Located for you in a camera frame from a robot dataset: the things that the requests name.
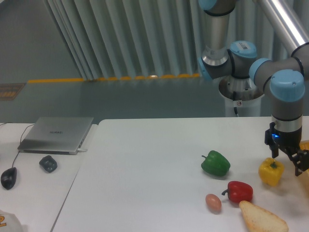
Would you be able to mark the yellow bell pepper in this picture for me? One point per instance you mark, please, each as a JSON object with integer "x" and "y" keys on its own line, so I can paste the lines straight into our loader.
{"x": 270, "y": 171}

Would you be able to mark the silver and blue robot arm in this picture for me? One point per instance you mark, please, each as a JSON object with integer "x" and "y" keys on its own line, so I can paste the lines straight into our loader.
{"x": 282, "y": 81}

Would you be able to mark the red bell pepper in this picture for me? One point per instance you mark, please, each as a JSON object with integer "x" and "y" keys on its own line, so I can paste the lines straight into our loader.
{"x": 238, "y": 191}

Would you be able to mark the small black plastic part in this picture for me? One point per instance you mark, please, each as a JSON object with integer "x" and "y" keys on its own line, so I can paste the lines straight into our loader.
{"x": 48, "y": 163}

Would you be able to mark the white cloth with yellow print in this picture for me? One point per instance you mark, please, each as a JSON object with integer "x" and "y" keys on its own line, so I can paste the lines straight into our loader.
{"x": 9, "y": 223}

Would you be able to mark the brown egg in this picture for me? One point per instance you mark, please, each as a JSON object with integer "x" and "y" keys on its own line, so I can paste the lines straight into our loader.
{"x": 213, "y": 203}

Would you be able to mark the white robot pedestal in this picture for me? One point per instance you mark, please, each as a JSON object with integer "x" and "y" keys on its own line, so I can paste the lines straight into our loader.
{"x": 241, "y": 96}

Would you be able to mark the green bell pepper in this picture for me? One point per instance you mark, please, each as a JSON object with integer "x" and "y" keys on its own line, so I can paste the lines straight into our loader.
{"x": 215, "y": 164}

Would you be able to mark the yellow woven basket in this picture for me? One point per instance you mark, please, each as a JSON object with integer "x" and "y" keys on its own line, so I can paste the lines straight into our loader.
{"x": 304, "y": 177}

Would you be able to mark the silver Huawei laptop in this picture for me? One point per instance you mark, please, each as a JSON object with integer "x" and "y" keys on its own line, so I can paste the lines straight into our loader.
{"x": 56, "y": 135}

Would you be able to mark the triangular bread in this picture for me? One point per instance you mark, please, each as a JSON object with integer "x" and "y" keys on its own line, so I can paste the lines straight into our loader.
{"x": 258, "y": 219}

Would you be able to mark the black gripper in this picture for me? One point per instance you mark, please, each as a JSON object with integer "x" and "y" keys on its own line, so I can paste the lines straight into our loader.
{"x": 288, "y": 142}

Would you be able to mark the black computer mouse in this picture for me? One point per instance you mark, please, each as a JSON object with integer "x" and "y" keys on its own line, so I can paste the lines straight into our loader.
{"x": 8, "y": 178}

